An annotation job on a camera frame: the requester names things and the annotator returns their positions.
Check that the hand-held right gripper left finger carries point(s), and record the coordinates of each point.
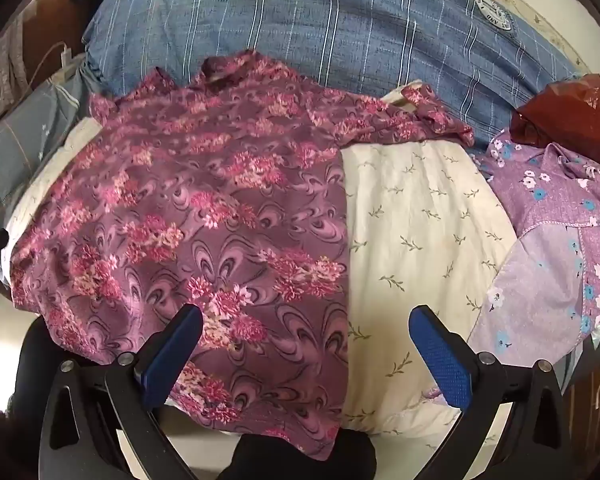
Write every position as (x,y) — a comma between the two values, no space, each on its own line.
(172,350)

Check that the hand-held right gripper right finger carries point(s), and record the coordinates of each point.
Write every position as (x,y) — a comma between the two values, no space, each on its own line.
(440,355)

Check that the magenta floral shirt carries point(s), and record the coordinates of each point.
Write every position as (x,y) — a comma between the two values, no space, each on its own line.
(205,210)

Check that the light blue cloth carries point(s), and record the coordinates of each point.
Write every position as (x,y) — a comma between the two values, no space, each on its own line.
(25,135)

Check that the cream leaf-print blanket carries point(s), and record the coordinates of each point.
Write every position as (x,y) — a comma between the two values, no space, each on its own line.
(420,240)

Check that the lilac floral garment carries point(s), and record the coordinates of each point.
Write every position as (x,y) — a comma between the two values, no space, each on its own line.
(540,260)

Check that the grey towel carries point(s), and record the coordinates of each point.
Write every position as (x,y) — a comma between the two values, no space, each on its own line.
(10,70)

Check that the brown wooden headboard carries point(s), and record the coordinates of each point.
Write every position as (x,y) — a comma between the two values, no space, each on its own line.
(55,15)

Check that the red plastic bag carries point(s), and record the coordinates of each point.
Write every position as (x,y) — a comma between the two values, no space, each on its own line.
(570,115)

